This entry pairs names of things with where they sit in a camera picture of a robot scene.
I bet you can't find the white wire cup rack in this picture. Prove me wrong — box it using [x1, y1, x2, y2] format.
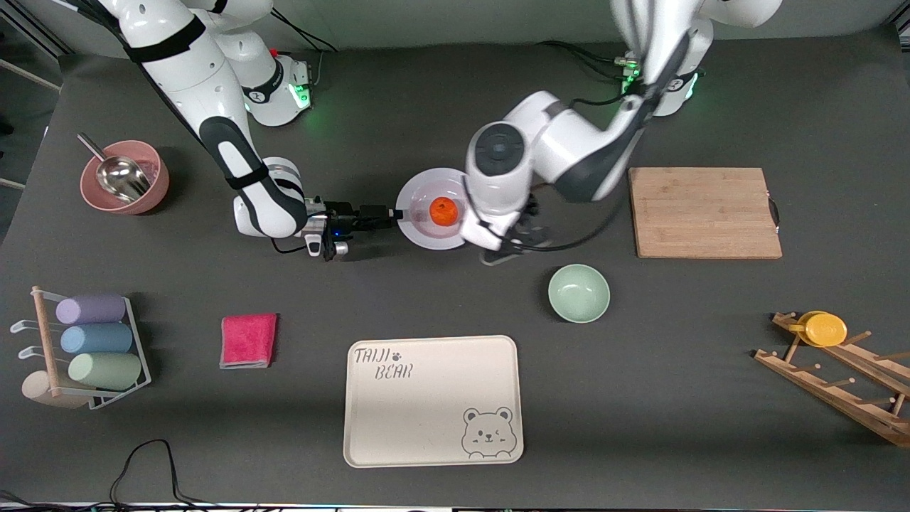
[10, 286, 152, 411]

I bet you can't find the black right arm base cable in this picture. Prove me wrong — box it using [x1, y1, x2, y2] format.
[269, 11, 338, 90]

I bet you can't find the pink folded cloth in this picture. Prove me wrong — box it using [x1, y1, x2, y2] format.
[219, 313, 279, 370]

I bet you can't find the green cup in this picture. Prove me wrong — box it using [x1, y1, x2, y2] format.
[68, 352, 143, 391]

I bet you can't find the yellow mug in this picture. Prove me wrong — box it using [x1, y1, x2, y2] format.
[788, 311, 848, 348]

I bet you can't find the beige bear print tray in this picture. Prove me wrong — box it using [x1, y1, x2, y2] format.
[343, 335, 525, 469]

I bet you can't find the wooden peg mug rack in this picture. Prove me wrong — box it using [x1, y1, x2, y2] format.
[754, 311, 910, 448]

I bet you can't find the blue cup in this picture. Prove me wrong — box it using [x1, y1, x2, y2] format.
[60, 324, 134, 356]

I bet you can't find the white round plate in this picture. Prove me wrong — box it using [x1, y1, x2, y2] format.
[395, 167, 473, 251]

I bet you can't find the black arm base cable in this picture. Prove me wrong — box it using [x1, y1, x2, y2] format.
[269, 11, 338, 90]
[537, 39, 633, 82]

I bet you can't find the beige cup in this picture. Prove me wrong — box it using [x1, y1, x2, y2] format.
[21, 371, 90, 410]

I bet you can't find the metal scoop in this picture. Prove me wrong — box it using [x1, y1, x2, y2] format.
[77, 132, 152, 203]

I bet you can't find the black cable at table edge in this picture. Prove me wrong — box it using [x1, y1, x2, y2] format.
[0, 439, 285, 512]

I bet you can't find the black left arm base cable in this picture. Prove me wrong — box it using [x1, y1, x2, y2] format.
[537, 39, 633, 82]

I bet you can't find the light green bowl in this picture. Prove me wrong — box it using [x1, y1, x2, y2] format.
[547, 264, 611, 324]

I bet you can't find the wooden cutting board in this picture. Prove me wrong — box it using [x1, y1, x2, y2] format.
[628, 167, 783, 260]

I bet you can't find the purple cup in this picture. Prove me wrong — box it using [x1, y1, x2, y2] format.
[55, 294, 127, 326]

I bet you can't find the pink bowl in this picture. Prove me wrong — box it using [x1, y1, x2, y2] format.
[80, 139, 171, 215]

